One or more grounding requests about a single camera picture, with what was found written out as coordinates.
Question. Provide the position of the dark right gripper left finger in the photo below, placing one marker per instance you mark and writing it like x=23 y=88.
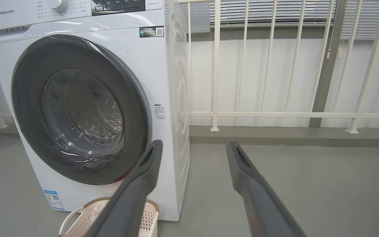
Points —
x=133 y=197

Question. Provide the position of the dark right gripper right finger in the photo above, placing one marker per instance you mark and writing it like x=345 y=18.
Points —
x=262 y=204

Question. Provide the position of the white front-load washing machine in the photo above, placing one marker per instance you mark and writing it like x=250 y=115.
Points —
x=169 y=82

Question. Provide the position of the cream perforated basket brown rim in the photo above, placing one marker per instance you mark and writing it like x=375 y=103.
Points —
x=150 y=220

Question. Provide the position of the black round glass washer door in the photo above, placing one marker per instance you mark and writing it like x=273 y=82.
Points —
x=28 y=98

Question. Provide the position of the blue energy label sticker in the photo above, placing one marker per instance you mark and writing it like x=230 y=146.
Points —
x=54 y=199

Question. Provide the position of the white metal railing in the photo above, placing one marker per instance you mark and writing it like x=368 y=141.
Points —
x=275 y=115

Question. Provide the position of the grey metal pillar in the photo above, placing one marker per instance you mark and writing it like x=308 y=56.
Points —
x=324 y=82

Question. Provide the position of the dark QR code sticker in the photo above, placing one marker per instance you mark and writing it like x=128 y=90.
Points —
x=150 y=32

